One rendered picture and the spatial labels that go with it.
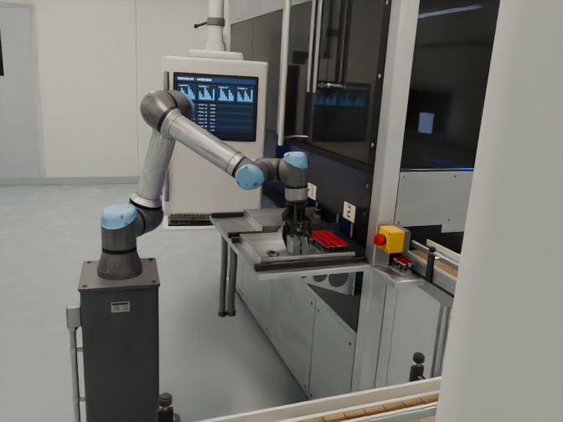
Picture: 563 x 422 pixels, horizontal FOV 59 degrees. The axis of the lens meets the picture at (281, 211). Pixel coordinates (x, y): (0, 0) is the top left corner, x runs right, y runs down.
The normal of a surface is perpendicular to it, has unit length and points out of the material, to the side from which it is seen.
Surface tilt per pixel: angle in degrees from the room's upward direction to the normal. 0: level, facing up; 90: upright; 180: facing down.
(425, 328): 90
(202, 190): 90
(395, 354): 90
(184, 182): 90
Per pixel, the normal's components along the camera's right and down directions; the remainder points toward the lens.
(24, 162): 0.35, 0.25
